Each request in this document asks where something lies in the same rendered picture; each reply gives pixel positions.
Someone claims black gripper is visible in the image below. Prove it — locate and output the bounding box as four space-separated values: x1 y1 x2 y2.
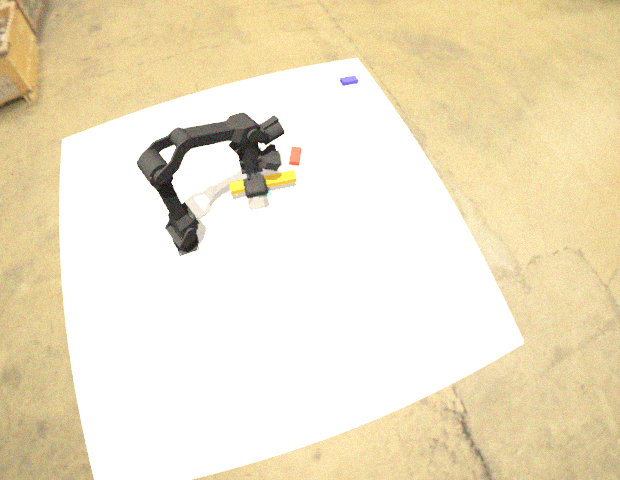
237 151 269 199

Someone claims small purple block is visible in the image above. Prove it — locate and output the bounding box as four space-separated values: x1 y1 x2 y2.
339 76 359 86

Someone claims yellow bar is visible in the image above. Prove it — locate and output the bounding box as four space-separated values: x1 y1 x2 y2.
229 170 296 194

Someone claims red-orange rectangular bar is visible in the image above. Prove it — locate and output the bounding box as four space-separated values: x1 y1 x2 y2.
289 147 301 165

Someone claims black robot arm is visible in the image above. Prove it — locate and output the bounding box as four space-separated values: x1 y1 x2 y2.
137 112 284 256

